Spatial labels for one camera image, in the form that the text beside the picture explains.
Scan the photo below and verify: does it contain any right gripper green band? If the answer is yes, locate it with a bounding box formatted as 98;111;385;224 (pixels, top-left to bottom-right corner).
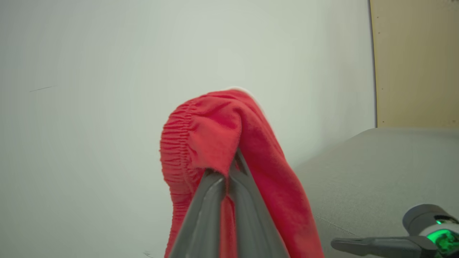
331;204;459;258

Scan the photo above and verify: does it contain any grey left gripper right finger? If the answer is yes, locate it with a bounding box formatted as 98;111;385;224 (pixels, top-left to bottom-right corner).
227;148;290;258

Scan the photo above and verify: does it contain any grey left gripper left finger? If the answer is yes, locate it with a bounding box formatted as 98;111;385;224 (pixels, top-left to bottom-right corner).
169;170;227;258

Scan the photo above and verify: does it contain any plain red garment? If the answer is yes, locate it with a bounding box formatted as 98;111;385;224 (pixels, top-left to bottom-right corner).
160;87;325;258

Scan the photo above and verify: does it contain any beige wall panel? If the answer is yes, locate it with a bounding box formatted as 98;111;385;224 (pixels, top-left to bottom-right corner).
369;0;459;129

